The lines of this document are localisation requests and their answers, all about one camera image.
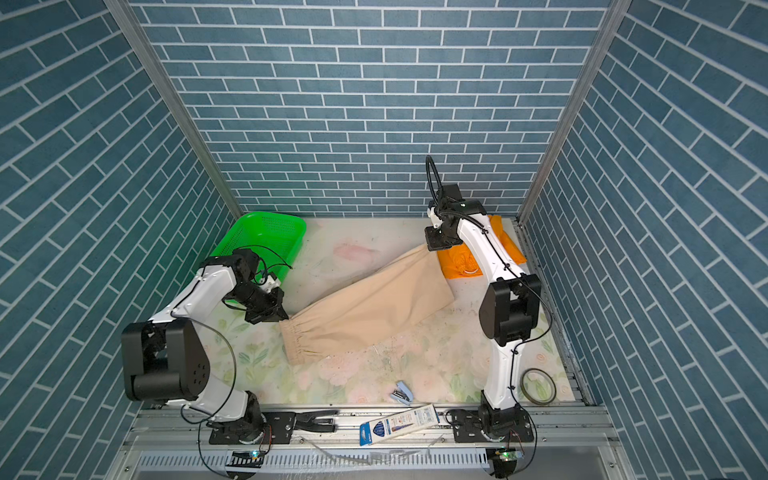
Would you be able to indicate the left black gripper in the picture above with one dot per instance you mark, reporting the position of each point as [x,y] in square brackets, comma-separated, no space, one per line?
[272,311]

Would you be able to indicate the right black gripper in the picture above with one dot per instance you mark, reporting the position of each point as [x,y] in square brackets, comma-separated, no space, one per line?
[433,241]

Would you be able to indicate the green plastic basket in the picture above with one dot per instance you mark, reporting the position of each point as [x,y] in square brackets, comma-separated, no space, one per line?
[277,238]

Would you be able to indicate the beige shorts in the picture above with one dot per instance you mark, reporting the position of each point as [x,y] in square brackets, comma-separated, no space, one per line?
[398,296]

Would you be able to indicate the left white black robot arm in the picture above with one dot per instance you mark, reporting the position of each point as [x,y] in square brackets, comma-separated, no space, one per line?
[165,361]

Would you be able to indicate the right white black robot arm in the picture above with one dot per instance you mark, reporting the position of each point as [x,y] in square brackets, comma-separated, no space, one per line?
[508,312]

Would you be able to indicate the left circuit board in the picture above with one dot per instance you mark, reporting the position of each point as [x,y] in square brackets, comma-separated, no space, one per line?
[246,459]

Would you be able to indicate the circuit board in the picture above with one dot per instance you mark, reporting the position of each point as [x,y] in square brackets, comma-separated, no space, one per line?
[246,459]
[505,458]

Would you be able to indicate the blue white flat box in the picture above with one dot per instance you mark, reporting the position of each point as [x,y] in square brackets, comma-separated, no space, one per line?
[398,425]

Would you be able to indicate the right circuit board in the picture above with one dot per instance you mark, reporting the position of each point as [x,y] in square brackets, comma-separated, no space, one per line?
[505,458]

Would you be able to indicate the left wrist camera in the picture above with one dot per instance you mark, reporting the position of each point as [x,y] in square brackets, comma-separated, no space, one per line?
[269,282]

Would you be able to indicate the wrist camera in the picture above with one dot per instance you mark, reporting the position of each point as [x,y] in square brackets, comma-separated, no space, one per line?
[434,218]
[269,282]

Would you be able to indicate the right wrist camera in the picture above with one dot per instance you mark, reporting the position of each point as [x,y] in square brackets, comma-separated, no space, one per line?
[434,218]

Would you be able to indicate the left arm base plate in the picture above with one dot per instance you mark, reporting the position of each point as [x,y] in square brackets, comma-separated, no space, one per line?
[267,428]

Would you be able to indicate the aluminium front rail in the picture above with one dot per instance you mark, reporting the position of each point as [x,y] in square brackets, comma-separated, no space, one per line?
[566,442]

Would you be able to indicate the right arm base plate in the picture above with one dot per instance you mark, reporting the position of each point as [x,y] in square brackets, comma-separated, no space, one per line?
[490,425]

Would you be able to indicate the white vented cable duct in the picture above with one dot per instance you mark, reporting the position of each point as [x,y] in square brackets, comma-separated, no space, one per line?
[313,460]

